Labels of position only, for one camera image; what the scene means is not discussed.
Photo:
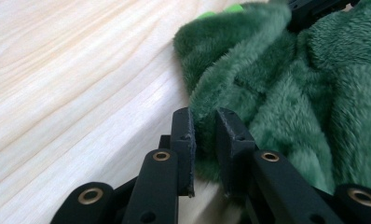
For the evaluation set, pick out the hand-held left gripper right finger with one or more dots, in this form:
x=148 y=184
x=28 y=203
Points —
x=233 y=146

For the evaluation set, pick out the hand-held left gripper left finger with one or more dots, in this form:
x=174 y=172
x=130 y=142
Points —
x=183 y=146

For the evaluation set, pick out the green fuzzy plush cloth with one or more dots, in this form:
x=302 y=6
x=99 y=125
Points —
x=292 y=102

